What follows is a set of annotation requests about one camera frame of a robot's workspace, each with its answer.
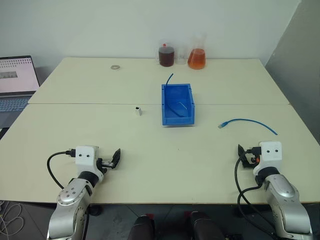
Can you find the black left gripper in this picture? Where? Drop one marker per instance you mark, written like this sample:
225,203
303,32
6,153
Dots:
105,164

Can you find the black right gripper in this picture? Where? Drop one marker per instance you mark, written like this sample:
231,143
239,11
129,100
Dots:
250,162

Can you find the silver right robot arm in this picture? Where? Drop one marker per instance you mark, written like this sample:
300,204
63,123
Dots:
285,197

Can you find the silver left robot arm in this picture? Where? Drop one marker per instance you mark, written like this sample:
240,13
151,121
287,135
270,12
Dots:
71,200

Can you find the small white connector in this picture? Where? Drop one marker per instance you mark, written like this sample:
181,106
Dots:
138,111

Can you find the black table foot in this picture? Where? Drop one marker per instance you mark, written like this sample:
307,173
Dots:
96,210

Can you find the blue plastic storage bin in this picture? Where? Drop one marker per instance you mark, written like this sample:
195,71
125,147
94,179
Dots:
177,120

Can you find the dark rounded shape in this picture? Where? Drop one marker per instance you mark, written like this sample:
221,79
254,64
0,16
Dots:
203,227
142,228

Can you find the glass flask with orange liquid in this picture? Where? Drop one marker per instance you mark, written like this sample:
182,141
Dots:
197,60

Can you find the clear empty glass beaker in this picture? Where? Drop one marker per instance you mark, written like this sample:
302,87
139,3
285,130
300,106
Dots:
181,58

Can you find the jar with dark brown liquid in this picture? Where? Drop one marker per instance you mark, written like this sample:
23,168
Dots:
166,58

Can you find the grey open laptop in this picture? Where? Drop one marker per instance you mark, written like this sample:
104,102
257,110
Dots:
15,82

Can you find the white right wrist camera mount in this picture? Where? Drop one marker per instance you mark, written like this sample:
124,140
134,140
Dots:
270,155

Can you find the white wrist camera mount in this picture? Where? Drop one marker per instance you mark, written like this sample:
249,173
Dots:
270,155
85,160

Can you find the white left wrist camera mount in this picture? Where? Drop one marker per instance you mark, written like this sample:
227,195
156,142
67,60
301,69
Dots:
85,160

